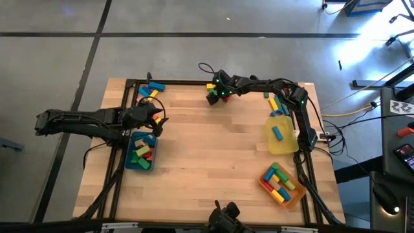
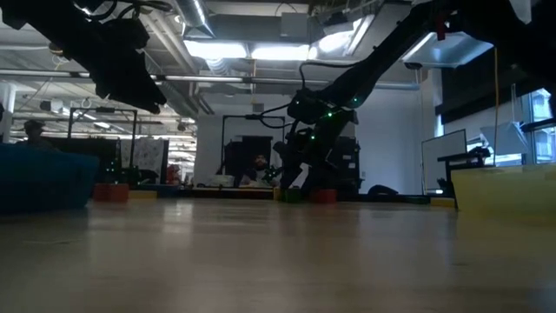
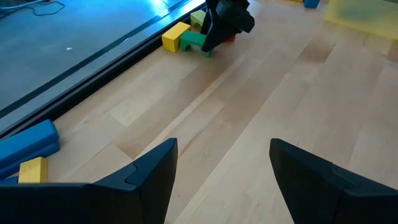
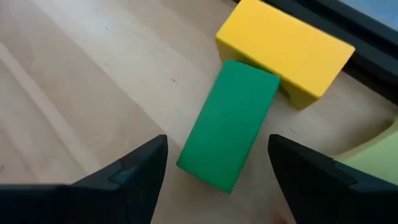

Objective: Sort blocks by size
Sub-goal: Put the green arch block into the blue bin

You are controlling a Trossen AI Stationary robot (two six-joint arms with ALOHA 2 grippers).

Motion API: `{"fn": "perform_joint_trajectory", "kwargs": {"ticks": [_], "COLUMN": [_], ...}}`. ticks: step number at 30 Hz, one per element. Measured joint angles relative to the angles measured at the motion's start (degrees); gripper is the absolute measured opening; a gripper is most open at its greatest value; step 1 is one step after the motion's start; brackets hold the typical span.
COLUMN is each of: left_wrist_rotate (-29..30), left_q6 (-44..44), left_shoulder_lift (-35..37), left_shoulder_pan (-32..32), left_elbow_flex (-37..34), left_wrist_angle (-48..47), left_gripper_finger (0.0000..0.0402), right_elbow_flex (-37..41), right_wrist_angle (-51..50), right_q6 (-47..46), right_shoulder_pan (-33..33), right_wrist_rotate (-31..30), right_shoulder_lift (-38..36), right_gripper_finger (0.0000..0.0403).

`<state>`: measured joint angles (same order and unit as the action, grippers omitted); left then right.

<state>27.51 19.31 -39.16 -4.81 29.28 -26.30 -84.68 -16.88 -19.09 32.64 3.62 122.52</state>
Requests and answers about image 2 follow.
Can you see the ceiling light panel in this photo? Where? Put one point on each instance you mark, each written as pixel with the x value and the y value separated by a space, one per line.
pixel 215 50
pixel 280 53

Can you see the window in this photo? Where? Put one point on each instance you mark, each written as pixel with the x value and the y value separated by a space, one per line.
pixel 543 126

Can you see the black desk equipment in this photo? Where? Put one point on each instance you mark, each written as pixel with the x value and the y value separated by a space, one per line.
pixel 465 157

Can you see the blue bin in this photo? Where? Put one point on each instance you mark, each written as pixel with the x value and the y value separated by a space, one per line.
pixel 43 178

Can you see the white patterned sheet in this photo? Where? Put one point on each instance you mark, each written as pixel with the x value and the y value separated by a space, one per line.
pixel 147 154

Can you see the grey ceiling pipe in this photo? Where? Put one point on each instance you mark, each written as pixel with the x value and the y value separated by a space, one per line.
pixel 208 79

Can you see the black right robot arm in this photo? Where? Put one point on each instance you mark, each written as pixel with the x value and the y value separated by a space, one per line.
pixel 391 56

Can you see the whiteboard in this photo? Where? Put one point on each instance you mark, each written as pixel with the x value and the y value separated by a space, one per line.
pixel 443 158

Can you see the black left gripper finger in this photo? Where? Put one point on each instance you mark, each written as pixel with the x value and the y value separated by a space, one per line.
pixel 134 97
pixel 157 95

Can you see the person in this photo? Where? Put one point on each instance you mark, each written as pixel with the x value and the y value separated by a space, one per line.
pixel 260 171
pixel 35 137

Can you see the red block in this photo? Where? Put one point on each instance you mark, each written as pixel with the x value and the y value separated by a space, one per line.
pixel 110 193
pixel 323 196

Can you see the flat yellow block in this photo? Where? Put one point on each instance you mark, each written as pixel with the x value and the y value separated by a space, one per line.
pixel 143 195
pixel 443 202

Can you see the blue block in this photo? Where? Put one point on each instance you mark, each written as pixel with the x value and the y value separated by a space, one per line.
pixel 167 190

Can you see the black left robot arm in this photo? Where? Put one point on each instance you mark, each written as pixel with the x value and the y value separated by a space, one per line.
pixel 52 21

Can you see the black frame rig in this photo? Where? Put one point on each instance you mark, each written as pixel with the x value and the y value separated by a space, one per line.
pixel 104 110
pixel 234 117

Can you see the ceiling air unit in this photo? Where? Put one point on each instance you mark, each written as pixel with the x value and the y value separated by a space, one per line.
pixel 452 50

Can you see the white storage box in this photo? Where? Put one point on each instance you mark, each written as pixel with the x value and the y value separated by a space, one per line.
pixel 221 180

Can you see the flat green block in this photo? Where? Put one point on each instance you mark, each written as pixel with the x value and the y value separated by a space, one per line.
pixel 417 200

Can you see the black bag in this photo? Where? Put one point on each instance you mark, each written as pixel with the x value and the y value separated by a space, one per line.
pixel 382 190

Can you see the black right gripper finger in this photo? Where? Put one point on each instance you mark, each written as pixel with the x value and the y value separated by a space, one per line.
pixel 292 178
pixel 317 181

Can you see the yellow bin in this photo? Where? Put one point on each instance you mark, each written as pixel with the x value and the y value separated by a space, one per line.
pixel 504 191

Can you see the black cabinet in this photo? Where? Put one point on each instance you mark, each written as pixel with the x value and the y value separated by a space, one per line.
pixel 352 167
pixel 243 150

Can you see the silver air duct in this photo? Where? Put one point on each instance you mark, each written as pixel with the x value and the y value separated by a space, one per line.
pixel 193 15

